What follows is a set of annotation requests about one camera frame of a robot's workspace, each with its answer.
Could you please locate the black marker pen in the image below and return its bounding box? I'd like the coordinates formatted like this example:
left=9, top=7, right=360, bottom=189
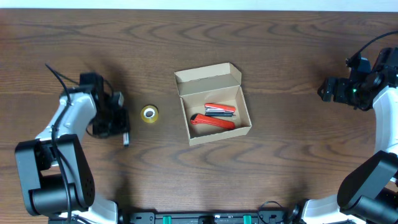
left=123, top=132, right=130, bottom=147

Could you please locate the yellow tape roll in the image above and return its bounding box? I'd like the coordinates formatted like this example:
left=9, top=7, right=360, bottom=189
left=141, top=105, right=159, bottom=123

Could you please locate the orange utility knife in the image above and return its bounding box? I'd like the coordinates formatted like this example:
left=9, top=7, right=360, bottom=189
left=190, top=114, right=235, bottom=129

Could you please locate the red black stapler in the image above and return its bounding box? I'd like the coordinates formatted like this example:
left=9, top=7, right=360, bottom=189
left=205, top=103, right=236, bottom=117

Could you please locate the cardboard box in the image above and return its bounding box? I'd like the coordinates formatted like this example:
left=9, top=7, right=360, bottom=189
left=174, top=63, right=252, bottom=146

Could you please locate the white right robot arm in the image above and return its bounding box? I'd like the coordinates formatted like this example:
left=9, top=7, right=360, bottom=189
left=292, top=47, right=397, bottom=223

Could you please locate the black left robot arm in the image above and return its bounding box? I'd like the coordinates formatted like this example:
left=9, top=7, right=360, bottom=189
left=15, top=72, right=130, bottom=223

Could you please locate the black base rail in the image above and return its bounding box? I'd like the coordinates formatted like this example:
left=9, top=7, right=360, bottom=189
left=118, top=208, right=299, bottom=224

